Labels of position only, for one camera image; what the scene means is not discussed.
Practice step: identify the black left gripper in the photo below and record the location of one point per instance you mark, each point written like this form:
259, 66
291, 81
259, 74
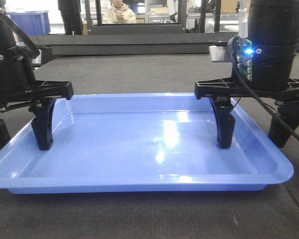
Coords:
19, 87

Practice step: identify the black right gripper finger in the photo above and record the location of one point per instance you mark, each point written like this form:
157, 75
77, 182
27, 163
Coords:
225, 122

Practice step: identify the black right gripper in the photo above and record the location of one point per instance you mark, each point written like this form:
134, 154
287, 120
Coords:
271, 57

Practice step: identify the blue plastic tray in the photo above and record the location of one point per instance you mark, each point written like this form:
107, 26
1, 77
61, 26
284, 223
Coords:
141, 142

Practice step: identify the green circuit board with LED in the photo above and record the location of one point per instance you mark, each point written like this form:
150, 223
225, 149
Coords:
244, 54

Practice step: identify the black raised table edge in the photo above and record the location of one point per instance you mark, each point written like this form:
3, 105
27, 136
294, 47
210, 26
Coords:
134, 44

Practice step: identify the white background table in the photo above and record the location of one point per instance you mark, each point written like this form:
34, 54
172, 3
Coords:
225, 25

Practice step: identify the blue bin on side table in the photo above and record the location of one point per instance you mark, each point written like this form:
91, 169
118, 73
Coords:
32, 22

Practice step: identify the standing person in black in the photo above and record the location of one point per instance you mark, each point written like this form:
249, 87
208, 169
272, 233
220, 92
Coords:
70, 12

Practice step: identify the seated person in beige hoodie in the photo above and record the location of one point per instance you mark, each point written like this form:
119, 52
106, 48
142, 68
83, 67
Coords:
119, 13

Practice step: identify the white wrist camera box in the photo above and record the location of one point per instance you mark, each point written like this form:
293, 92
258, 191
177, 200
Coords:
221, 52

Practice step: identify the black metal frame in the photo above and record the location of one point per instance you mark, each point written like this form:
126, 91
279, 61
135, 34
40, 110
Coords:
100, 28

